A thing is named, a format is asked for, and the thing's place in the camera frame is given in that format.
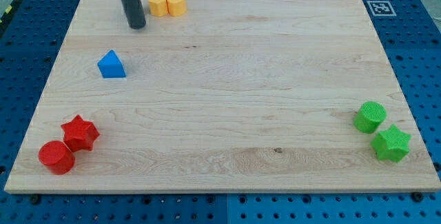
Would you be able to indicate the blue triangle block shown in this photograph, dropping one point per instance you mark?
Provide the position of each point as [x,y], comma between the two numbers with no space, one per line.
[110,66]

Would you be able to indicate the wooden board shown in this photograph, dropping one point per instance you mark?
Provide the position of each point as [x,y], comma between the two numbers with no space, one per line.
[239,96]

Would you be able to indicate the yellow heart block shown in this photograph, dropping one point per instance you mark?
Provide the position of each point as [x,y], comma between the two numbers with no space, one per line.
[176,7]

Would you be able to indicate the yellow hexagon block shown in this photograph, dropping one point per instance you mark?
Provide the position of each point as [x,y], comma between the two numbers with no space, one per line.
[158,8]

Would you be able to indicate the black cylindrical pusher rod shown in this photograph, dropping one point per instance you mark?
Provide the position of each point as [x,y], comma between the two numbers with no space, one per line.
[134,13]

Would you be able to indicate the red star block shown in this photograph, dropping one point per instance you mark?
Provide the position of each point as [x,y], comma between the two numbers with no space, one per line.
[79,134]

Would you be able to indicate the green cylinder block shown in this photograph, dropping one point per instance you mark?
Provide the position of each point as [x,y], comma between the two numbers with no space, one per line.
[369,117]

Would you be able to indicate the red cylinder block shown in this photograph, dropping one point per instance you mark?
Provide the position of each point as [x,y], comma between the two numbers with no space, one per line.
[56,157]

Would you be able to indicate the green star block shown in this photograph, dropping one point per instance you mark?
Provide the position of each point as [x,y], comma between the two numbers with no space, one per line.
[391,144]

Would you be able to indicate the white fiducial marker tag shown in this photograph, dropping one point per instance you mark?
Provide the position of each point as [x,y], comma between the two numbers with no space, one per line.
[380,8]

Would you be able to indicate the black bolt left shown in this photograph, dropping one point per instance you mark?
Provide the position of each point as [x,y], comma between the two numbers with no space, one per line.
[35,199]

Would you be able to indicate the black bolt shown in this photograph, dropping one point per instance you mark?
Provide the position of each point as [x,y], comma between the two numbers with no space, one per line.
[417,196]
[35,199]

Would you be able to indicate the black bolt right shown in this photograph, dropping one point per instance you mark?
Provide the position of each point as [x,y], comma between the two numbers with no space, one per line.
[417,196]

